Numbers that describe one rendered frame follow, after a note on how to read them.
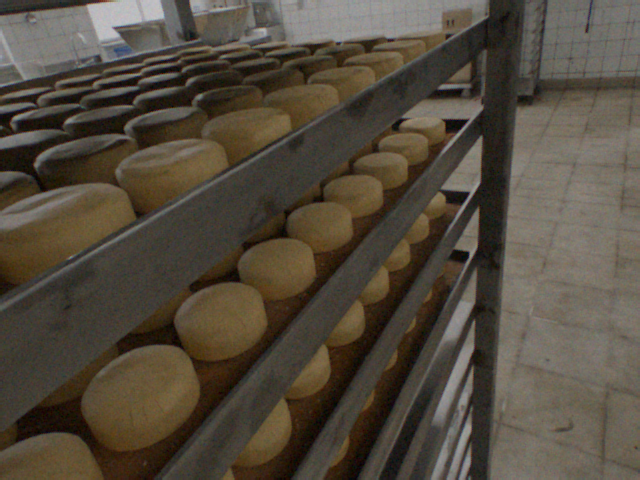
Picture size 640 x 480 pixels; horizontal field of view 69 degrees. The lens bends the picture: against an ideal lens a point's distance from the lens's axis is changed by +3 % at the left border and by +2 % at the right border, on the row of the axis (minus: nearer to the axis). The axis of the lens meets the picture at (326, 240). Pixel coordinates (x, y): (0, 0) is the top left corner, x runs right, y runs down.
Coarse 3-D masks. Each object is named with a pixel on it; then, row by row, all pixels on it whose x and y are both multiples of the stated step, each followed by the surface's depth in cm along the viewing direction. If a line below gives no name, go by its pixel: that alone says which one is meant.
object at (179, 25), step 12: (168, 0) 65; (180, 0) 65; (168, 12) 66; (180, 12) 65; (192, 12) 67; (168, 24) 67; (180, 24) 66; (192, 24) 67; (180, 36) 67; (192, 36) 68
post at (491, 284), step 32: (512, 0) 45; (512, 32) 46; (512, 64) 47; (512, 96) 49; (512, 128) 52; (512, 160) 55; (480, 192) 56; (480, 224) 58; (480, 256) 60; (480, 288) 63; (480, 320) 65; (480, 352) 68; (480, 384) 71; (480, 416) 75; (480, 448) 79
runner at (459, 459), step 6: (468, 426) 81; (462, 432) 81; (468, 432) 77; (462, 438) 79; (468, 438) 77; (462, 444) 79; (468, 444) 77; (456, 450) 78; (462, 450) 75; (456, 456) 77; (462, 456) 74; (456, 462) 76; (462, 462) 75; (450, 468) 75; (456, 468) 72; (462, 468) 75; (450, 474) 74; (456, 474) 71
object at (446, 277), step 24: (456, 264) 61; (432, 288) 57; (432, 312) 54; (408, 336) 51; (408, 360) 48; (384, 384) 45; (384, 408) 43; (360, 432) 41; (336, 456) 38; (360, 456) 39
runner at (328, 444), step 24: (456, 216) 49; (456, 240) 50; (432, 264) 43; (408, 312) 39; (384, 336) 35; (384, 360) 35; (360, 384) 32; (336, 408) 29; (360, 408) 32; (336, 432) 29; (312, 456) 27
